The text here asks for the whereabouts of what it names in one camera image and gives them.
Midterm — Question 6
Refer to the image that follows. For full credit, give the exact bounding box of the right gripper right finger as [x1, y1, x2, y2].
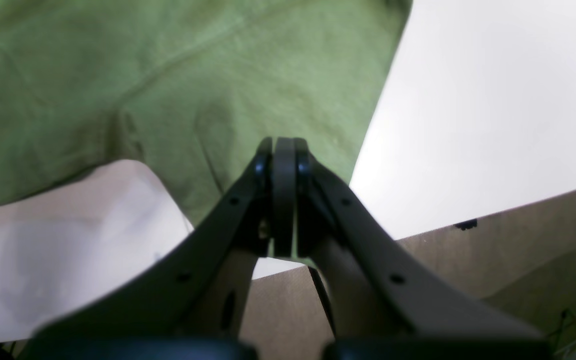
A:
[286, 137, 551, 360]

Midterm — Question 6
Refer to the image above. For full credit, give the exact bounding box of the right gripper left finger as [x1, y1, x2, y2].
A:
[20, 137, 273, 360]

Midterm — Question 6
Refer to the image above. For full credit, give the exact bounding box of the green t-shirt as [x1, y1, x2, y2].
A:
[0, 0, 413, 225]

